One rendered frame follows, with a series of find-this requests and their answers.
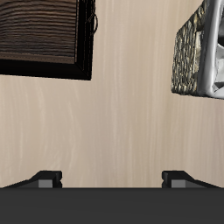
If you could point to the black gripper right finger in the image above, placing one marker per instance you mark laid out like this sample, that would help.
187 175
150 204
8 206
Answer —
176 178

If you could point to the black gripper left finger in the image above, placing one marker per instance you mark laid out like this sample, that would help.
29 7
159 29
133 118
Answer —
46 178

